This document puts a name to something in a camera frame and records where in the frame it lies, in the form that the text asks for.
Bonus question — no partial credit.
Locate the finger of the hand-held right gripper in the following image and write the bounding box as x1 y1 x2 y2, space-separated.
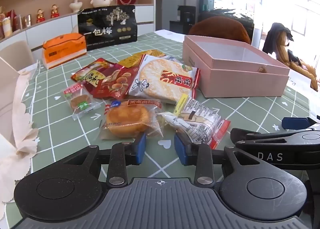
282 116 320 130
230 127 313 146

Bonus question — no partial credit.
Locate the brown chair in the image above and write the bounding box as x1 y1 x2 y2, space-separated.
275 31 320 92

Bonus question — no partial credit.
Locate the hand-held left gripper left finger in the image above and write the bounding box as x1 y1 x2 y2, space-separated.
57 133 147 188

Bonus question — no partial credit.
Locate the clear packet with orange cake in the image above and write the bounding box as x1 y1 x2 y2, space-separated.
100 99 164 141

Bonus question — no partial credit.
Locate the red gold figurine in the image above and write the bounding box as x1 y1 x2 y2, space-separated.
50 4 60 19
36 9 46 24

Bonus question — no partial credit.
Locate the yellow snack packet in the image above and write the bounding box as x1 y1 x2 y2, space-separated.
118 50 167 68

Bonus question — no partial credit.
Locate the white wall cabinet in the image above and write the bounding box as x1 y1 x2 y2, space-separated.
0 4 154 52

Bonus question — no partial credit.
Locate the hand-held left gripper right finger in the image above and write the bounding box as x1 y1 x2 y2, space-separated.
174 133 265 190

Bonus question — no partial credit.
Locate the beige chair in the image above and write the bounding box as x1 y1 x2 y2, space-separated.
0 40 35 72

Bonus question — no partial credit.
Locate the large black snack bag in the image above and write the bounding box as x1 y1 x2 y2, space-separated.
77 5 138 51

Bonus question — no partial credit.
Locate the white red rice cracker packet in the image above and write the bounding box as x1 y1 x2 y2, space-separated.
125 54 201 106

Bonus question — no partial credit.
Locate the orange tissue box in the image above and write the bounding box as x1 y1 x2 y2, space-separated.
41 33 87 70

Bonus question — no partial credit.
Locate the dark red snack packet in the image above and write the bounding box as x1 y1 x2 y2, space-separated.
93 66 139 100

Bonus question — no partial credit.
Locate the pink cardboard box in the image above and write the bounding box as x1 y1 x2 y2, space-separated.
182 35 290 98

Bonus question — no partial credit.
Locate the white scalloped paper bag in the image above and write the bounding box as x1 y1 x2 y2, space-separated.
0 56 39 221

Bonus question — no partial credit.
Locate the white vase with flowers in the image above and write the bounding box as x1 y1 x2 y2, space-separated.
69 0 83 13

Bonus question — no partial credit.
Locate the black water dispenser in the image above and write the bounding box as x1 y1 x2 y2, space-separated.
169 6 197 36

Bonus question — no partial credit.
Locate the red green snack packet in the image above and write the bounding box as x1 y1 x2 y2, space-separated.
70 58 113 94

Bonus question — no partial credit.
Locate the small clear mooncake packet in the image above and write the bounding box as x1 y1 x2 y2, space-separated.
61 83 102 122

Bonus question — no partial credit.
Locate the black jacket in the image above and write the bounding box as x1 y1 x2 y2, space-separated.
262 22 294 55

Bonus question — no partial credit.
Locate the white red yellow snack wrapper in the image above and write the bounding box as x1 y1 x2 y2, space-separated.
160 94 231 150

